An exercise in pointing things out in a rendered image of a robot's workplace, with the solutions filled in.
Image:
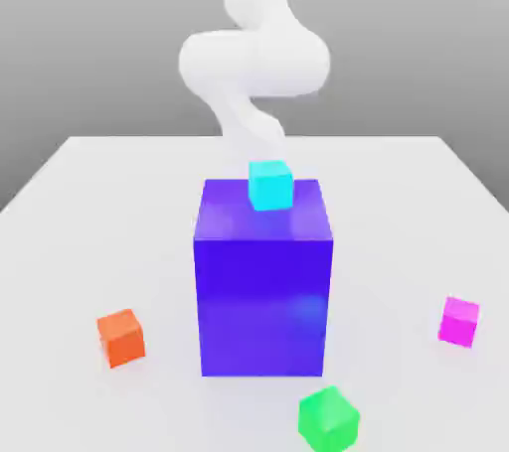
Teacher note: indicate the large blue box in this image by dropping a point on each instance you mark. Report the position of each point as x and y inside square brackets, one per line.
[262, 293]

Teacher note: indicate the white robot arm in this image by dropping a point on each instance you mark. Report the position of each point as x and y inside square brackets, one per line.
[254, 62]

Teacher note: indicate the small green cube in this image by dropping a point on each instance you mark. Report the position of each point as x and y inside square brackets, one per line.
[328, 422]

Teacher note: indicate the small magenta cube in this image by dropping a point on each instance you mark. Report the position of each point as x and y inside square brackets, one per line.
[458, 325]

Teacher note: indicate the small cyan cube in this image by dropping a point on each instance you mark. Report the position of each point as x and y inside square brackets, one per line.
[270, 187]

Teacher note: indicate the small orange cube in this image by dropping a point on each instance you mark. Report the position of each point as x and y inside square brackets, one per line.
[121, 340]

